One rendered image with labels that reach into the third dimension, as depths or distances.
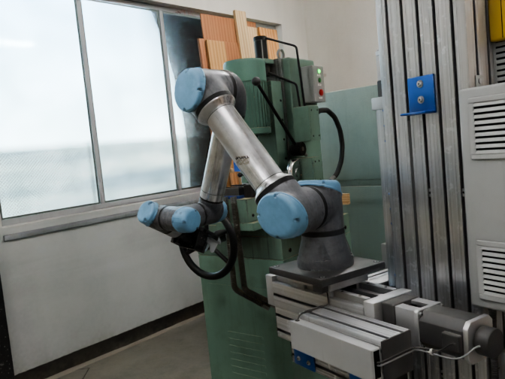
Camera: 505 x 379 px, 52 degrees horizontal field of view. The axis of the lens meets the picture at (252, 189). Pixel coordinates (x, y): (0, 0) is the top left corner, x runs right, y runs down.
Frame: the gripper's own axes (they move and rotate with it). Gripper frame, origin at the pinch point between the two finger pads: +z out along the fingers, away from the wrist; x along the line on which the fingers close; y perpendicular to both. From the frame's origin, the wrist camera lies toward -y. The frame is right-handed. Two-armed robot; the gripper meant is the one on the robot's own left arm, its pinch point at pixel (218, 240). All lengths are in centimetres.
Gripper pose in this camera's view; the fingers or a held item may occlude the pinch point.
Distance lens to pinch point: 184.0
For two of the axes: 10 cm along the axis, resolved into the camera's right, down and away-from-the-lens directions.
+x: 7.8, 0.3, -6.3
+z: 5.7, 3.8, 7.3
